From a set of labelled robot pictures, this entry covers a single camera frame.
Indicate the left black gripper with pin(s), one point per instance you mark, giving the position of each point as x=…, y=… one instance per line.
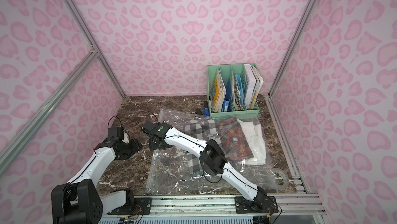
x=131, y=149

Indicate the clear plastic vacuum bag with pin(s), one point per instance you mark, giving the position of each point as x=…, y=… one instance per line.
x=198, y=164

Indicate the red plaid shirt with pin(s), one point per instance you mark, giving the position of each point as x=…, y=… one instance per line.
x=233, y=139

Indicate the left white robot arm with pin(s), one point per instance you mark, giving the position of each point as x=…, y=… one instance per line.
x=78, y=201

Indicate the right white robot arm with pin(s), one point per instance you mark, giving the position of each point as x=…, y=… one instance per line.
x=212, y=160

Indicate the white folded shirt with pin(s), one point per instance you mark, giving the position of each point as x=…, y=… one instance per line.
x=256, y=143

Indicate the black small object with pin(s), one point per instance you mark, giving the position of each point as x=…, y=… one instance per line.
x=198, y=111

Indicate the blue marker box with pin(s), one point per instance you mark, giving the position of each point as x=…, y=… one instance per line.
x=206, y=109

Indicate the yellow book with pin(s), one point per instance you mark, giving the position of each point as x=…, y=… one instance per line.
x=218, y=92

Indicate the blue folder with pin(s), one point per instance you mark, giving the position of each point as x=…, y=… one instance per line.
x=228, y=100

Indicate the green desk file organizer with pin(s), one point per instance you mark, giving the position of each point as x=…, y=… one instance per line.
x=237, y=73

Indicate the white book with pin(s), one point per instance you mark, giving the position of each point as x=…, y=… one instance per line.
x=253, y=84

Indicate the clear tape roll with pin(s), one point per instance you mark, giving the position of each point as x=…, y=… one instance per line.
x=281, y=179

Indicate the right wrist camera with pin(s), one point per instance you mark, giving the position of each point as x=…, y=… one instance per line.
x=148, y=127

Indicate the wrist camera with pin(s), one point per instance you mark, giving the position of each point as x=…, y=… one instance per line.
x=148, y=127
x=116, y=133

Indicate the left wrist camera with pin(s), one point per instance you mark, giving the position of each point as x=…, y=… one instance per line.
x=116, y=133

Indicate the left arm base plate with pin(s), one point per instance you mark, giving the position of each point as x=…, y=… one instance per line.
x=140, y=206

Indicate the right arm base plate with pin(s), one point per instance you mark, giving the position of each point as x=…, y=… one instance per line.
x=266, y=205

